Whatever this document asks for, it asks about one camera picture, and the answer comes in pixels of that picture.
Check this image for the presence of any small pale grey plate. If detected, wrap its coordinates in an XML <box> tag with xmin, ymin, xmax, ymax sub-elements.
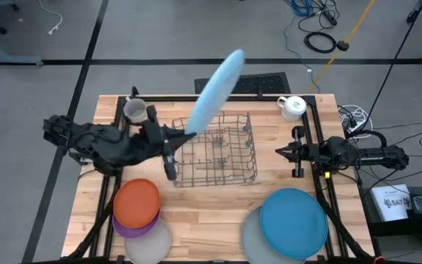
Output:
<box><xmin>123</xmin><ymin>216</ymin><xmax>173</xmax><ymax>264</ymax></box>

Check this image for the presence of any white mug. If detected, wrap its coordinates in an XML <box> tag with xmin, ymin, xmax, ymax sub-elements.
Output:
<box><xmin>276</xmin><ymin>95</ymin><xmax>308</xmax><ymax>122</ymax></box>

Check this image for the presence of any coiled black cable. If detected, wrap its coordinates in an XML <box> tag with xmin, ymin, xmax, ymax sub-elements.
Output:
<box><xmin>303</xmin><ymin>31</ymin><xmax>338</xmax><ymax>54</ymax></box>

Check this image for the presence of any large grey plate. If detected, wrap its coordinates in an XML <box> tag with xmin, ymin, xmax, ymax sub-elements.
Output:
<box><xmin>240</xmin><ymin>205</ymin><xmax>307</xmax><ymax>264</ymax></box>

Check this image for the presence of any light blue plate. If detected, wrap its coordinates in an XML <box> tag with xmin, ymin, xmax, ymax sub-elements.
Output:
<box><xmin>185</xmin><ymin>48</ymin><xmax>245</xmax><ymax>135</ymax></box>

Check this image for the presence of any large blue plate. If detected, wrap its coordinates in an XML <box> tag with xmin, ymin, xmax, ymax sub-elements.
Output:
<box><xmin>259</xmin><ymin>187</ymin><xmax>329</xmax><ymax>260</ymax></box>

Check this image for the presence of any white floor cable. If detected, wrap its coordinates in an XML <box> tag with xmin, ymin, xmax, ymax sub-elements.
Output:
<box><xmin>37</xmin><ymin>0</ymin><xmax>64</xmax><ymax>36</ymax></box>

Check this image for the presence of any black cable bundle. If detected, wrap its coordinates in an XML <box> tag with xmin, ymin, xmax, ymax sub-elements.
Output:
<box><xmin>297</xmin><ymin>0</ymin><xmax>341</xmax><ymax>27</ymax></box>

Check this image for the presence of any purple plate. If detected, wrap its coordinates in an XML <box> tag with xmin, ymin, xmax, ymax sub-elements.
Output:
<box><xmin>111</xmin><ymin>210</ymin><xmax>160</xmax><ymax>240</ymax></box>

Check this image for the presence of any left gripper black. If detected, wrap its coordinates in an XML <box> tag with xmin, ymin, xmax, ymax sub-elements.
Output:
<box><xmin>138</xmin><ymin>105</ymin><xmax>198</xmax><ymax>182</ymax></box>

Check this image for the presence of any blue cable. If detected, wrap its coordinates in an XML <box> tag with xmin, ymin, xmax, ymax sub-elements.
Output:
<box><xmin>282</xmin><ymin>0</ymin><xmax>322</xmax><ymax>93</ymax></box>

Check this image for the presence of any black floor vent grille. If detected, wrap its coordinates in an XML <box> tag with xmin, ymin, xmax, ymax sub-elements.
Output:
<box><xmin>194</xmin><ymin>72</ymin><xmax>292</xmax><ymax>95</ymax></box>

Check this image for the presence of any grey wire dish rack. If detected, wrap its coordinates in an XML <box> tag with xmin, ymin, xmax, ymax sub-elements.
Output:
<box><xmin>170</xmin><ymin>111</ymin><xmax>259</xmax><ymax>188</ymax></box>

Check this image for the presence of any black metal table frame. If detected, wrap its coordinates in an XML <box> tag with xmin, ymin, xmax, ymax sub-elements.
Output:
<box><xmin>64</xmin><ymin>86</ymin><xmax>377</xmax><ymax>264</ymax></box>

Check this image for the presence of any grey patterned mug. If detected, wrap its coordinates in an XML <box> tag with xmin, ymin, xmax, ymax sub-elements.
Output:
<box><xmin>123</xmin><ymin>97</ymin><xmax>149</xmax><ymax>125</ymax></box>

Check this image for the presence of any orange plate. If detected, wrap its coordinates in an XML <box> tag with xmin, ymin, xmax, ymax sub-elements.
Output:
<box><xmin>112</xmin><ymin>177</ymin><xmax>162</xmax><ymax>230</ymax></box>

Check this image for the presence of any white power strip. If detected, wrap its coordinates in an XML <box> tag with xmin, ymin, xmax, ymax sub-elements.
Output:
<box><xmin>337</xmin><ymin>104</ymin><xmax>371</xmax><ymax>135</ymax></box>

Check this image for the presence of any black side cabinet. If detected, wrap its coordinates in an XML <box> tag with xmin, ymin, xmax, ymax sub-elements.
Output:
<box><xmin>360</xmin><ymin>185</ymin><xmax>422</xmax><ymax>257</ymax></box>

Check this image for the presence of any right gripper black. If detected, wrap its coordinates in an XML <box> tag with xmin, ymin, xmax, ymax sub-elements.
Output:
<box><xmin>274</xmin><ymin>125</ymin><xmax>324</xmax><ymax>180</ymax></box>

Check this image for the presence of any long black cable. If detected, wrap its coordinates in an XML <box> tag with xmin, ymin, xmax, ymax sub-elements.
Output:
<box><xmin>364</xmin><ymin>0</ymin><xmax>422</xmax><ymax>125</ymax></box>

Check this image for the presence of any white box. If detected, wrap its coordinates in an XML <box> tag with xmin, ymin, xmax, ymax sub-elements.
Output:
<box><xmin>370</xmin><ymin>183</ymin><xmax>413</xmax><ymax>223</ymax></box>

